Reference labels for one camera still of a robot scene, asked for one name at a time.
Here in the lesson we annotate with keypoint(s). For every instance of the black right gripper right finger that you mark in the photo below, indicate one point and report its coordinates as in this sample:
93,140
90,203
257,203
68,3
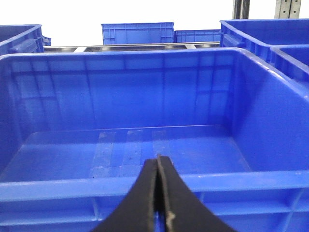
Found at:
179,208

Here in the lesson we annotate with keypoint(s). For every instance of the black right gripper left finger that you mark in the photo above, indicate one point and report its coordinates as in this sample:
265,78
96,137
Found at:
135,213

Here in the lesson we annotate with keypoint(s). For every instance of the blue plastic bin right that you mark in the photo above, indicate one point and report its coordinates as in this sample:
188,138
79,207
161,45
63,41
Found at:
76,129

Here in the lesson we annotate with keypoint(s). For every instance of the blue plastic bin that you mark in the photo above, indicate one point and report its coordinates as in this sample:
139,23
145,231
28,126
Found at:
76,129
22,39

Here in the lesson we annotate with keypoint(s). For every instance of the roller conveyor rack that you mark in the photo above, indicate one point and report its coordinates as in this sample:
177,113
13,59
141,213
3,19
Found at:
130,47

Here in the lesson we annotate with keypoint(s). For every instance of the distant blue crate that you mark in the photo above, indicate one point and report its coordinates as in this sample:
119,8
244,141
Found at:
138,33
188,36

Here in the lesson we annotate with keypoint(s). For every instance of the blue bin far right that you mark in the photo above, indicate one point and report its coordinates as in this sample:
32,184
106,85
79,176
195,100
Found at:
292,60

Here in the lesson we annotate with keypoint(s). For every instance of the blue bin rear right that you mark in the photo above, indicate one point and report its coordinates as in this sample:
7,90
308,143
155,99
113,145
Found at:
258,35

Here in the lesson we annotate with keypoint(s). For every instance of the blue plastic bin left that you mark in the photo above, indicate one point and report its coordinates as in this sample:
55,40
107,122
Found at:
22,39

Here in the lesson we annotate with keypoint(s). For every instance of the steel upright posts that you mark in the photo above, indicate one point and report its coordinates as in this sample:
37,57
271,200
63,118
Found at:
264,9

